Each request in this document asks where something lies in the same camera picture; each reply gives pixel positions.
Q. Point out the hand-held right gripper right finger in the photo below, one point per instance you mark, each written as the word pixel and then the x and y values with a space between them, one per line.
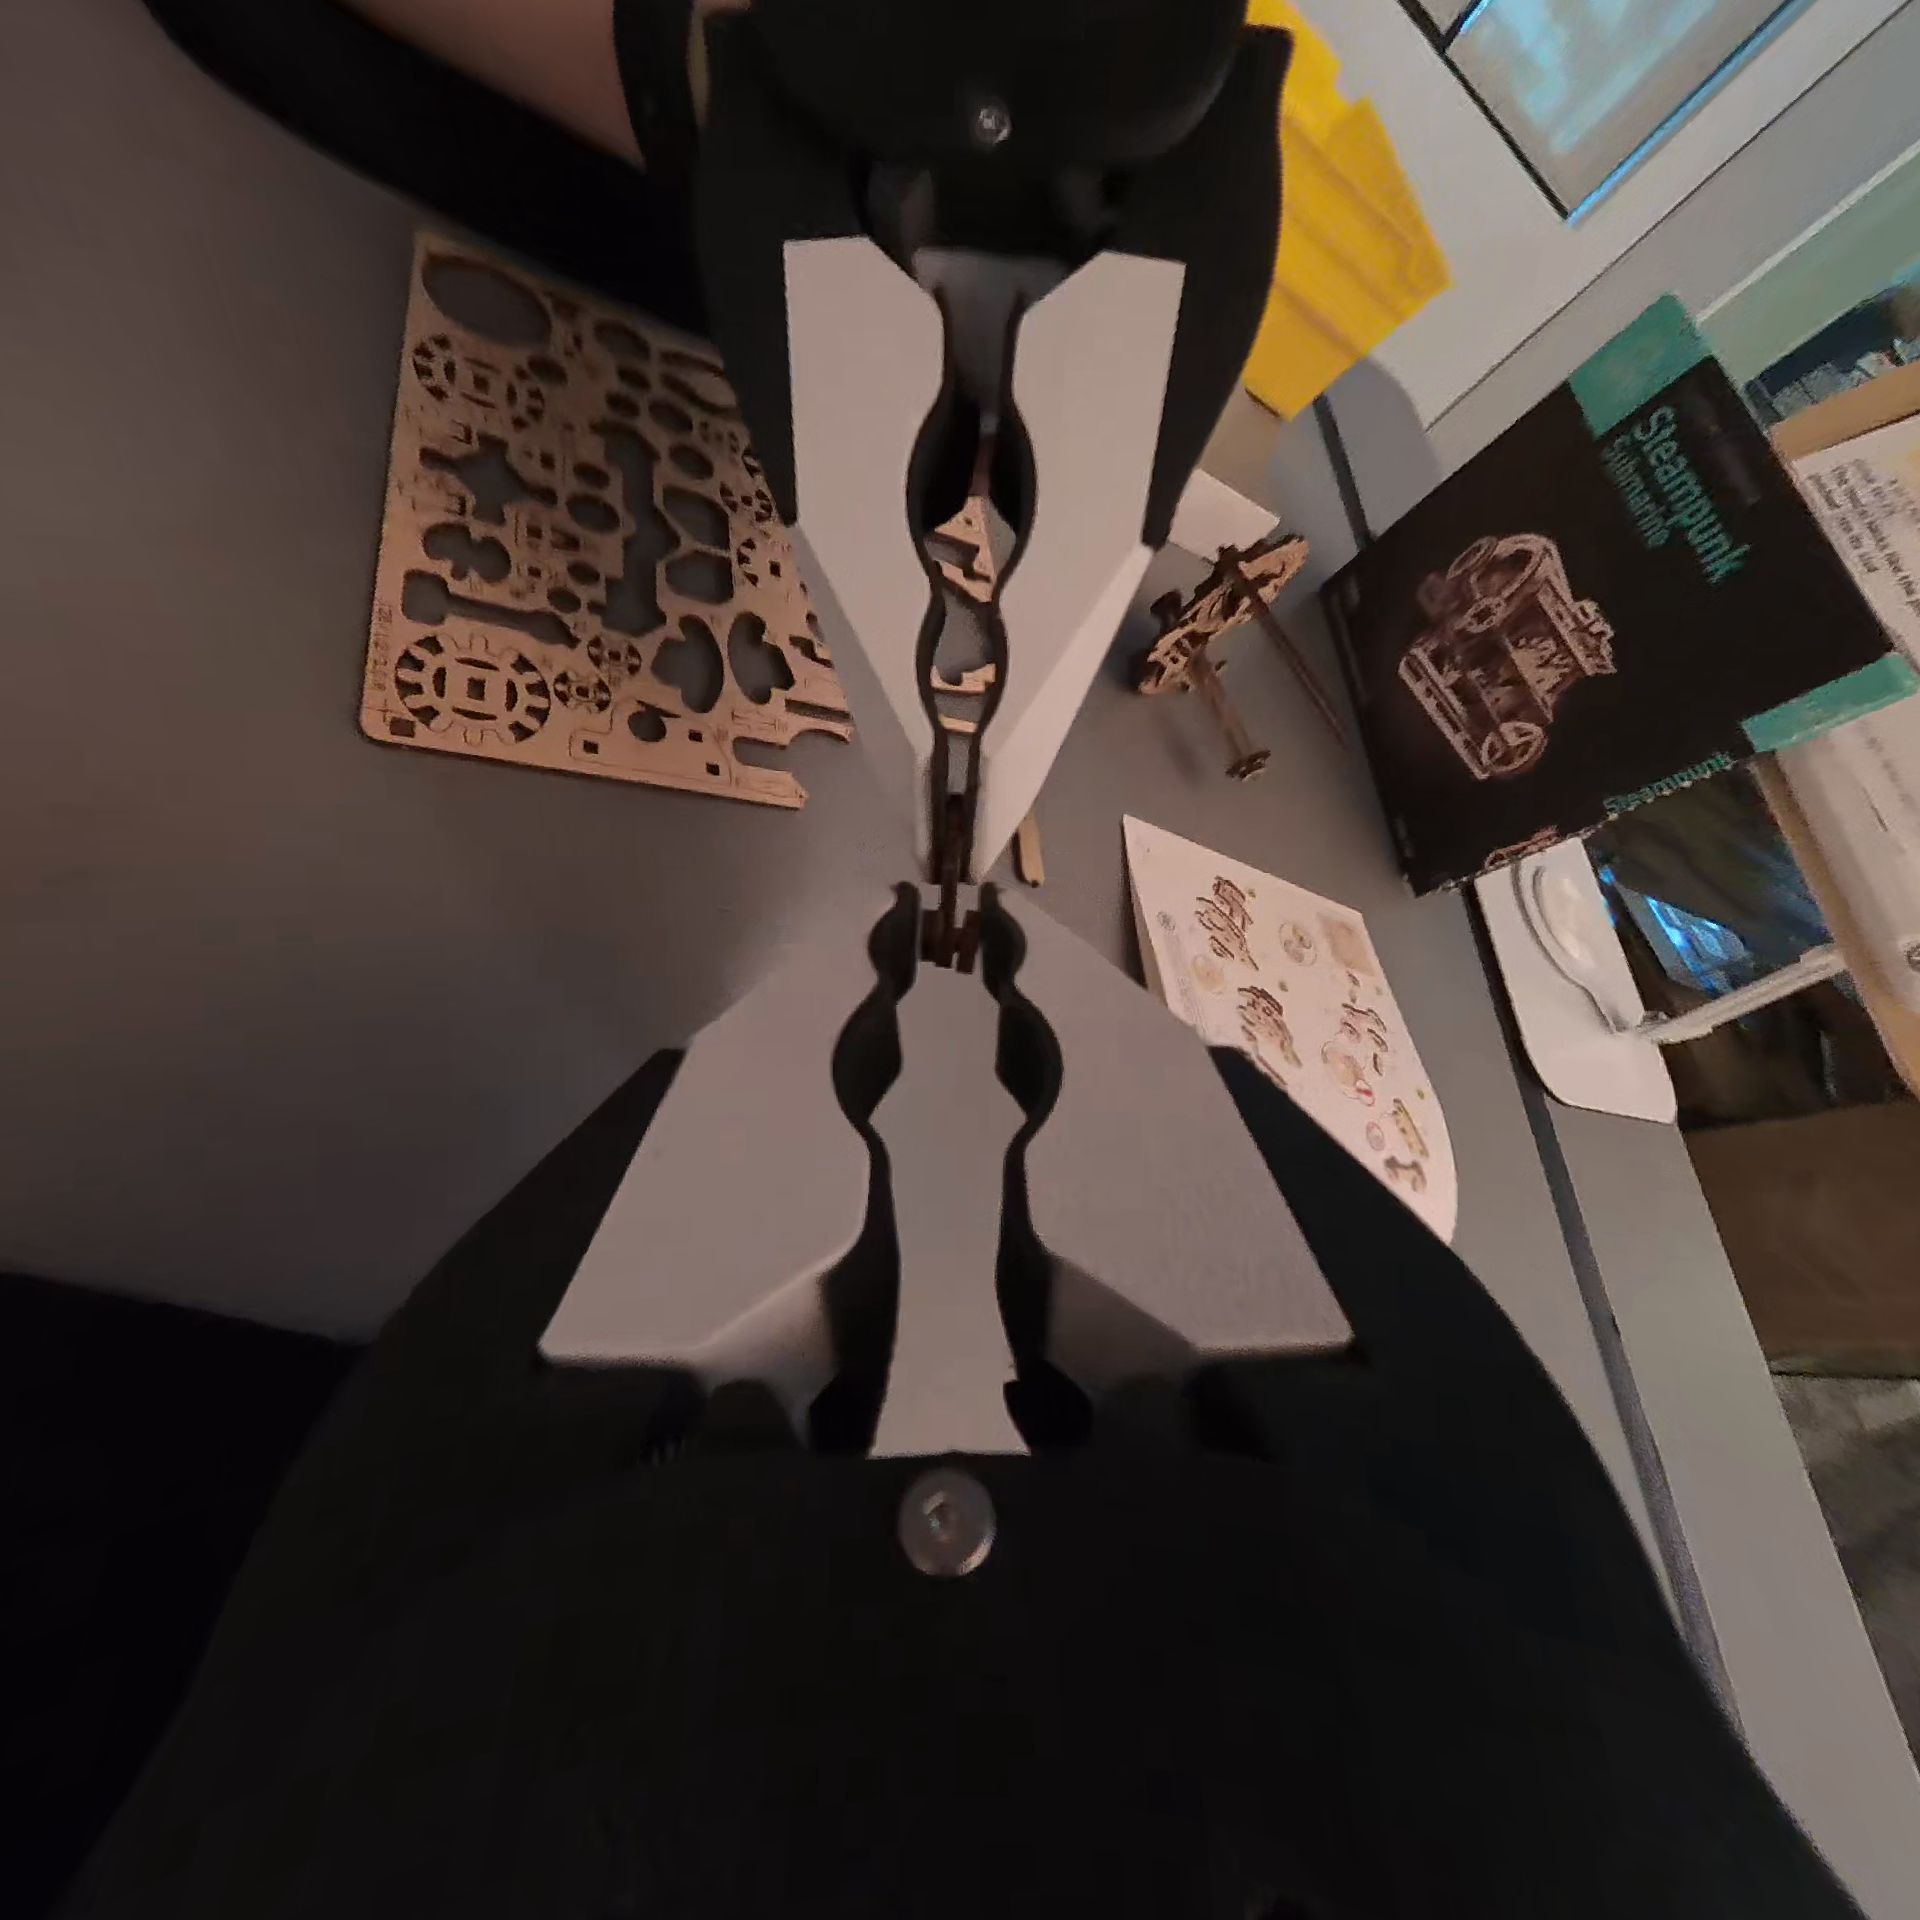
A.
pixel 1186 1201

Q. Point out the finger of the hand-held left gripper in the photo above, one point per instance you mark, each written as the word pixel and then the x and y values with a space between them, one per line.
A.
pixel 1096 434
pixel 855 388

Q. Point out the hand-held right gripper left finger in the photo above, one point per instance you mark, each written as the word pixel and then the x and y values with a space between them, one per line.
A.
pixel 706 1201

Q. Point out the long wooden model part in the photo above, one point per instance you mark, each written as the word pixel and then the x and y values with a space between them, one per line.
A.
pixel 952 819

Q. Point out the person's left forearm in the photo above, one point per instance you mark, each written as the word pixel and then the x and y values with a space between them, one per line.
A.
pixel 451 148

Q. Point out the partly assembled wooden model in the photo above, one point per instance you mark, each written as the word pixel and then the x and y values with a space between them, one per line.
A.
pixel 1214 609

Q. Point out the laser-cut wooden parts sheet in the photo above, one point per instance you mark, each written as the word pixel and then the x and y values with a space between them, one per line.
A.
pixel 600 511

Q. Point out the black model kit box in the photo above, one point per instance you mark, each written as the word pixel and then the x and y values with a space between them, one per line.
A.
pixel 1590 629

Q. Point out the white cardboard box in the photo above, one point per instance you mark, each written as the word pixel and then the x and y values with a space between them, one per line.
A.
pixel 1224 511

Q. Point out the illustrated instruction booklet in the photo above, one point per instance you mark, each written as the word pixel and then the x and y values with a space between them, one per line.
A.
pixel 1291 975

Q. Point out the yellow plastic bin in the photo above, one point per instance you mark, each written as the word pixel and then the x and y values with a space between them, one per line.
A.
pixel 1336 241

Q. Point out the white lamp base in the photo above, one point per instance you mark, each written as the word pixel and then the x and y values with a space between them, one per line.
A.
pixel 1575 989

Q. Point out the white framed window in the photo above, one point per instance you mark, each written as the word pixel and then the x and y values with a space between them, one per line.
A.
pixel 1622 76

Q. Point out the printed paper sheet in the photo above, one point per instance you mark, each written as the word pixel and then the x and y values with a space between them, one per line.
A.
pixel 1861 524

